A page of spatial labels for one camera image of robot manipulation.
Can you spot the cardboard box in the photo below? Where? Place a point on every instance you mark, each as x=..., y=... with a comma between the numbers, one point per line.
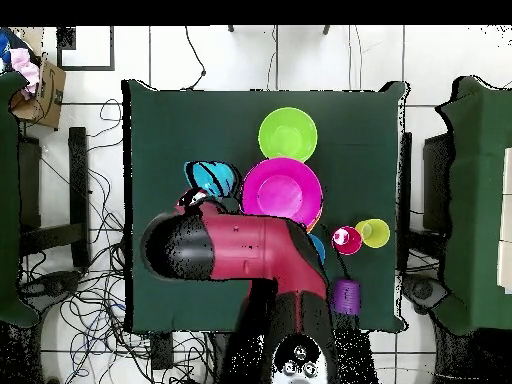
x=48, y=100

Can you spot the black square frame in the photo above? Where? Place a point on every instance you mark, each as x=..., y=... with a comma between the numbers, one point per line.
x=86, y=68

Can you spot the purple plastic cup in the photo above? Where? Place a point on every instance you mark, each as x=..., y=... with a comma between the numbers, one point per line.
x=347, y=298

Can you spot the blue fabric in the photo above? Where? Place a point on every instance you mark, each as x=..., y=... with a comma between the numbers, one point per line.
x=4, y=44

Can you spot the orange plastic bowl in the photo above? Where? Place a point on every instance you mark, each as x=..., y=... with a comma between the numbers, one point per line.
x=313, y=224

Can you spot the black power strip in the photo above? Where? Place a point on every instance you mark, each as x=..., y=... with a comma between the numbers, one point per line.
x=162, y=352

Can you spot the black side frame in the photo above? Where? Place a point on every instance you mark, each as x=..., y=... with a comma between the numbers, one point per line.
x=436, y=180

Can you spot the red plastic cup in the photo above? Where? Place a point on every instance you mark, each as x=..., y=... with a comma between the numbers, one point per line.
x=347, y=242

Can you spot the white panel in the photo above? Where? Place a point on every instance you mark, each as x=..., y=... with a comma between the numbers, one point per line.
x=507, y=220

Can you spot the large green plastic bowl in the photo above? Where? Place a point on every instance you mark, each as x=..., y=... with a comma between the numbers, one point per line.
x=288, y=134

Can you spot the dark green tablecloth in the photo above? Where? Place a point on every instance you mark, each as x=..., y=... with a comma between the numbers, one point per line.
x=180, y=120

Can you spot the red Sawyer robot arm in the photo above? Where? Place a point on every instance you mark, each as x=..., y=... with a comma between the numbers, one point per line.
x=248, y=248

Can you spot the pink cloth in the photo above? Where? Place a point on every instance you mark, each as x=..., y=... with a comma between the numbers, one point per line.
x=24, y=66

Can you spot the yellow plastic cup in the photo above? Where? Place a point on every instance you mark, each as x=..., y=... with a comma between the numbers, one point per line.
x=378, y=236

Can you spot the pink plastic bowl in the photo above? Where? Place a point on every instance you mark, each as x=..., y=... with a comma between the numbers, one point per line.
x=280, y=188

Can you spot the black leg frame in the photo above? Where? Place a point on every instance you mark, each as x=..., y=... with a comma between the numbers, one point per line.
x=78, y=180

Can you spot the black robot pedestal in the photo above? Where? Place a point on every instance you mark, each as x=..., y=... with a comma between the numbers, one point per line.
x=224, y=360

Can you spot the green covered side table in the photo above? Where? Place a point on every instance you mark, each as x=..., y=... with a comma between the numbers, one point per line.
x=480, y=200
x=8, y=200

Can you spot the light blue plastic bowl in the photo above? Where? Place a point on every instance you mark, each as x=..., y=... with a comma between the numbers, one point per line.
x=208, y=176

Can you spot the black floor stand base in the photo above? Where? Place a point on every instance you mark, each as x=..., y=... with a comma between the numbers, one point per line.
x=52, y=282
x=424, y=290

